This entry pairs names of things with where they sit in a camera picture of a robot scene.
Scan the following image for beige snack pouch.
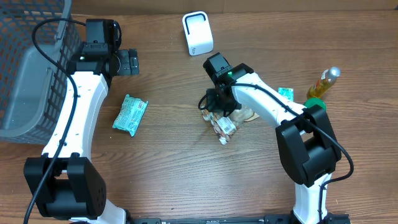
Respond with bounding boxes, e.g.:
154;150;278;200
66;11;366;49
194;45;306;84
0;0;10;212
202;105;259;145

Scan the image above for green wet wipes pack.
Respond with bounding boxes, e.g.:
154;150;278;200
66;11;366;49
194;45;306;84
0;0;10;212
113;94;148;137

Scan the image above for small teal gum pack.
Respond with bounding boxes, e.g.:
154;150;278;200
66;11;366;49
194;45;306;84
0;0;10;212
278;87;294;101

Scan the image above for green lid jar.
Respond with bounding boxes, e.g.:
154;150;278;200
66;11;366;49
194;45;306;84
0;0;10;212
304;98;327;111

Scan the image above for yellow liquid plastic bottle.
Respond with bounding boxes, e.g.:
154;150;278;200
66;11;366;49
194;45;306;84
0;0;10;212
307;67;341;99

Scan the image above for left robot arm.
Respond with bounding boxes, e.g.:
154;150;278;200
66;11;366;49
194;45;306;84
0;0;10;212
24;19;133;223

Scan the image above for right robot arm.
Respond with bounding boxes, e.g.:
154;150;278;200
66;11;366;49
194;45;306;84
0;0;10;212
198;53;341;223

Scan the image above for white barcode scanner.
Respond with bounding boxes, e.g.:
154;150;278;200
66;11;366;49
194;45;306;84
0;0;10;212
182;11;214;56

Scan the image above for grey plastic basket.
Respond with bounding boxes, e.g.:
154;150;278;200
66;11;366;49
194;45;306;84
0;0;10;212
1;0;81;144

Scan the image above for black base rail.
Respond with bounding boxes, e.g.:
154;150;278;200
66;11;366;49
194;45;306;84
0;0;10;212
126;213;351;224

